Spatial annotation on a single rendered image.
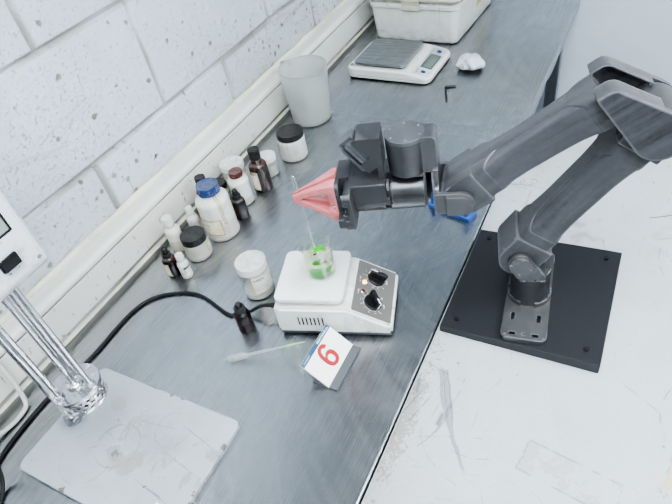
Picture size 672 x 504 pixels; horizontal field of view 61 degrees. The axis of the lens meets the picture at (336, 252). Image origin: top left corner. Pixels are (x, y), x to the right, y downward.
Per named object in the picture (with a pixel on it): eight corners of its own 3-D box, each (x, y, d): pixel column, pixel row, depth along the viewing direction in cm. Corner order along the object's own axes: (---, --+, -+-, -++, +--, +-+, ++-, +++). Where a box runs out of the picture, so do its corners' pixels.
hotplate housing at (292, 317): (399, 282, 105) (395, 251, 100) (393, 338, 96) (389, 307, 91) (285, 281, 110) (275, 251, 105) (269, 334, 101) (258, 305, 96)
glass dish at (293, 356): (311, 368, 94) (309, 361, 93) (280, 368, 95) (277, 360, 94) (317, 342, 98) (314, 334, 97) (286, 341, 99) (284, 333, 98)
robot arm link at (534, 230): (490, 264, 88) (660, 101, 65) (489, 234, 92) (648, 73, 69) (523, 279, 89) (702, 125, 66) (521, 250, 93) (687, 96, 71)
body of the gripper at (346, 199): (336, 198, 80) (388, 193, 79) (344, 156, 87) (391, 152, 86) (344, 231, 85) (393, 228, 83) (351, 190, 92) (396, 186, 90)
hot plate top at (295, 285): (352, 253, 101) (351, 250, 101) (342, 304, 93) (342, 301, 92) (288, 253, 104) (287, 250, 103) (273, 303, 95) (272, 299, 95)
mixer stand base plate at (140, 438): (242, 424, 89) (240, 421, 88) (163, 550, 76) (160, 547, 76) (105, 369, 101) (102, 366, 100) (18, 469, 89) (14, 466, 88)
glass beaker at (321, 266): (328, 257, 101) (320, 223, 95) (344, 274, 97) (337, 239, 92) (299, 273, 99) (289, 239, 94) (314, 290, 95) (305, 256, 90)
